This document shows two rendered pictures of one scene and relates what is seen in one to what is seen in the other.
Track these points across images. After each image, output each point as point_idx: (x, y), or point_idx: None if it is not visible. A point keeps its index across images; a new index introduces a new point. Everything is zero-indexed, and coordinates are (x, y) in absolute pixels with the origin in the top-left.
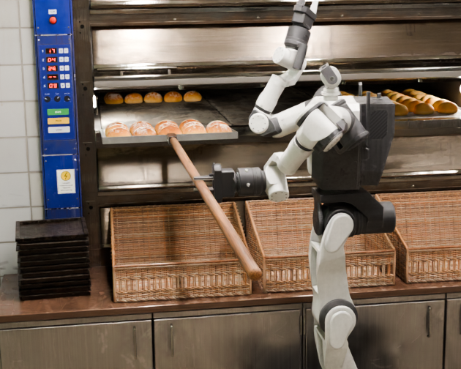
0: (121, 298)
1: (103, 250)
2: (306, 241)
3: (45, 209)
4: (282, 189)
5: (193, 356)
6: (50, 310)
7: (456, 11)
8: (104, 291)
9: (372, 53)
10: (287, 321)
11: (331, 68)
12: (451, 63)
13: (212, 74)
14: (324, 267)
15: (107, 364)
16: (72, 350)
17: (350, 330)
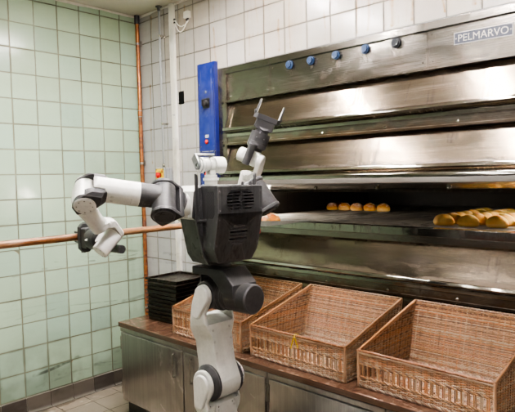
0: (176, 330)
1: None
2: (346, 329)
3: None
4: (96, 246)
5: None
6: (142, 326)
7: (499, 114)
8: None
9: (409, 160)
10: (257, 385)
11: (195, 155)
12: (494, 170)
13: (272, 176)
14: (195, 331)
15: (162, 375)
16: (148, 358)
17: (208, 396)
